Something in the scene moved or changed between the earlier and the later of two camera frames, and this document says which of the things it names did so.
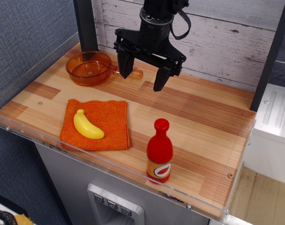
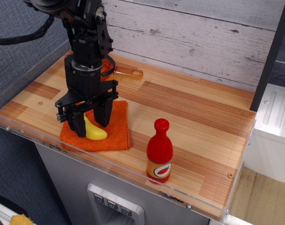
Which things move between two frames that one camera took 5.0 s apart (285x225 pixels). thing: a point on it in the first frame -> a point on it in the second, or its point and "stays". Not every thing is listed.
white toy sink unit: x=270 y=151 stays
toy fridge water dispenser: x=108 y=207 stays
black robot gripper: x=151 y=43 -> x=85 y=88
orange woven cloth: x=110 y=116 stays
